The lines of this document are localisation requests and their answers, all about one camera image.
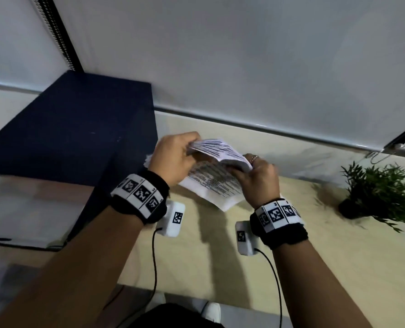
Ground person's left hand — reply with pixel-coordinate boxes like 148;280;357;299
148;132;202;188

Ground green artificial plant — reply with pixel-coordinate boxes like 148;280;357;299
341;162;405;233

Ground person's right forearm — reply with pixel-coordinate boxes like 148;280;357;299
272;239;374;328

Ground grey flat board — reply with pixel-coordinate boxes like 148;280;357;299
0;172;94;252

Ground white roller blind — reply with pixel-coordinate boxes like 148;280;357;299
0;0;70;94
49;0;405;151

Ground person's right hand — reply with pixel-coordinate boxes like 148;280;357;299
227;154;281;209

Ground black plant pot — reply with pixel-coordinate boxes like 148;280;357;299
338;198;361;220

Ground black trousers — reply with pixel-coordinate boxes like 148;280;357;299
127;303;224;328

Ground person's left forearm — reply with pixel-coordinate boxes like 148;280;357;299
0;205;146;328

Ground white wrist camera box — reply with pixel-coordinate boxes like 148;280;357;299
160;201;186;239
235;221;260;257

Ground black marker wristband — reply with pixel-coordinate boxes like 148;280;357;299
250;199;309;250
110;170;171;225

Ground white shoe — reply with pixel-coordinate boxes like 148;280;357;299
202;301;222;325
146;292;167;313

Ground black camera cable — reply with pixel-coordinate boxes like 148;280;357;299
254;248;284;328
144;228;164;306

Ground white printed paper leaflet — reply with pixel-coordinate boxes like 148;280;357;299
144;137;253;213

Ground blind bead chain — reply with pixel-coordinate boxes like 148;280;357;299
366;132;405;165

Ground dark blue box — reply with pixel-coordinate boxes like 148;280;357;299
0;70;159;243

